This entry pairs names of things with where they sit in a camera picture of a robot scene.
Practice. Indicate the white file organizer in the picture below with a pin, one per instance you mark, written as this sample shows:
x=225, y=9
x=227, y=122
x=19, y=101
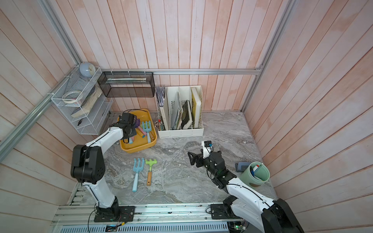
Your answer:
x=174, y=109

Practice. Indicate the white wire shelf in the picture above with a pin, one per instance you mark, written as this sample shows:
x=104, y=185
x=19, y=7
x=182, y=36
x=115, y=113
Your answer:
x=92, y=123

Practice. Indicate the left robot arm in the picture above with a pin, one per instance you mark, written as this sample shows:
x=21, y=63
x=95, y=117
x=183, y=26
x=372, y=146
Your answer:
x=88, y=167

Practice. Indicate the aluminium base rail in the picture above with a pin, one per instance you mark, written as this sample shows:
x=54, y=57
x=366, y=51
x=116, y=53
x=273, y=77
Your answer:
x=144, y=213

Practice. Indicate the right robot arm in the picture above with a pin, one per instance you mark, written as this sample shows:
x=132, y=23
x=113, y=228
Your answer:
x=266, y=214

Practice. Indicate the tape roll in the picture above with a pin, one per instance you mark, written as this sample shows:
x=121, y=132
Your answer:
x=72, y=97

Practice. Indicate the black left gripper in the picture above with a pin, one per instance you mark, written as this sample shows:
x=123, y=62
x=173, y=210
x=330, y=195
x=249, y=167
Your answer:
x=134, y=132

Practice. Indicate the yellow storage tray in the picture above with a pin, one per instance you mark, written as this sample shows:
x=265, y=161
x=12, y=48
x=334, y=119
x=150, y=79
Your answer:
x=139, y=143

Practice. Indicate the light blue hand fork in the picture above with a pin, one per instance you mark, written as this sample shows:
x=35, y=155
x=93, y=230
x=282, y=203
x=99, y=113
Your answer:
x=137, y=168

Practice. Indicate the purple rake pink handle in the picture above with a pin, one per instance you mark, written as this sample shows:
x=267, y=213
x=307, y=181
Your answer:
x=139, y=129

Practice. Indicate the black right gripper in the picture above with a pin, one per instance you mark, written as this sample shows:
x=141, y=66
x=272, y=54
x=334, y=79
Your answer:
x=196, y=158

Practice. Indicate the blue grey small device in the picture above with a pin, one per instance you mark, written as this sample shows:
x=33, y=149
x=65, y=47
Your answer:
x=242, y=166

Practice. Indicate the books on wire shelf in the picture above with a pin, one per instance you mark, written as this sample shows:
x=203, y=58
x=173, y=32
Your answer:
x=88, y=103

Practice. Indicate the coloured pencils bundle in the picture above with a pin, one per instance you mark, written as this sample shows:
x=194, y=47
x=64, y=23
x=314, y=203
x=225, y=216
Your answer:
x=159, y=125

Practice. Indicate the yellow book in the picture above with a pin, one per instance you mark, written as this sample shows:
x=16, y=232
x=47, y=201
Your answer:
x=196, y=105

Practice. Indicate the black mesh basket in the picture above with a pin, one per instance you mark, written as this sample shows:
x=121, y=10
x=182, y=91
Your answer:
x=127, y=84

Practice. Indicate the blue fork yellow handle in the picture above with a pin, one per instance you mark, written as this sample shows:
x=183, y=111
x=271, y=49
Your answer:
x=147, y=128

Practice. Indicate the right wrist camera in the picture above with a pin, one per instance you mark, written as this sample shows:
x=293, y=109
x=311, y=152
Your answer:
x=207, y=148

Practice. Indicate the green bucket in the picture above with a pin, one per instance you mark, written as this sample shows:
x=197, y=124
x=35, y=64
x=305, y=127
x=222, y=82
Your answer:
x=255, y=175

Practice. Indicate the green rake wooden handle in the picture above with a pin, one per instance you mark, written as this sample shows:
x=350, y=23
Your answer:
x=150, y=163

